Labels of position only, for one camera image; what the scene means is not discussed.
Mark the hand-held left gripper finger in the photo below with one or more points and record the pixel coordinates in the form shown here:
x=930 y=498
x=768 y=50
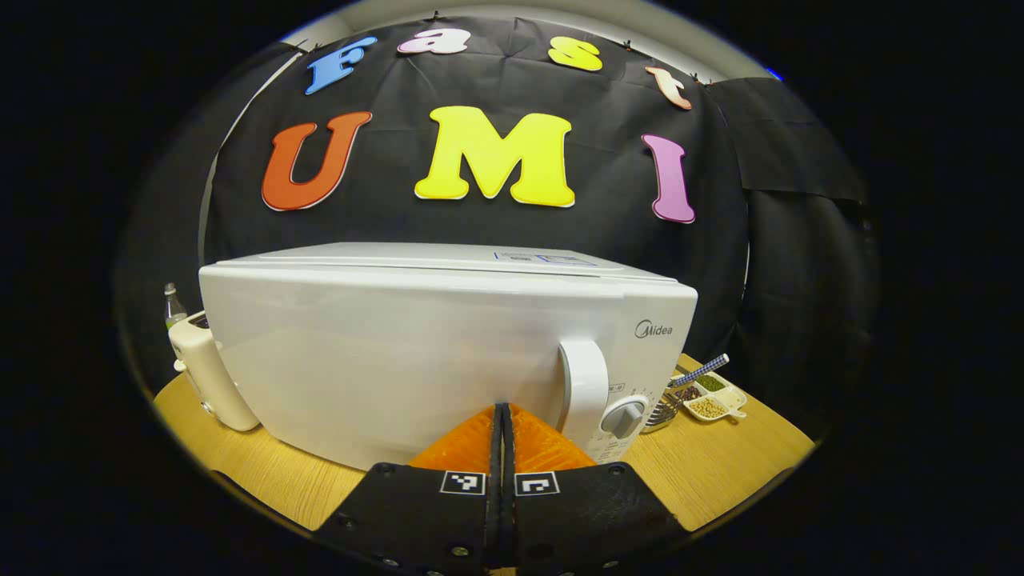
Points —
x=508 y=512
x=494 y=512

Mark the white microwave oven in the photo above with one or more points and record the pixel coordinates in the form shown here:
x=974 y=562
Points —
x=384 y=360

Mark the white divided condiment dish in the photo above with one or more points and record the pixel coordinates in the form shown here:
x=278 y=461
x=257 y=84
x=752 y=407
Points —
x=712 y=404

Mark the black backdrop cloth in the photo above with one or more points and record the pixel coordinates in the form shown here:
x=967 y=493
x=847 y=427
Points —
x=608 y=224

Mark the cream toaster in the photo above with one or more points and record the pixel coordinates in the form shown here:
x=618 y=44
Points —
x=208 y=368

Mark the green label drink bottle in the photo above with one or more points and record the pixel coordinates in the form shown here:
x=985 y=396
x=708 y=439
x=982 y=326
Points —
x=174 y=308

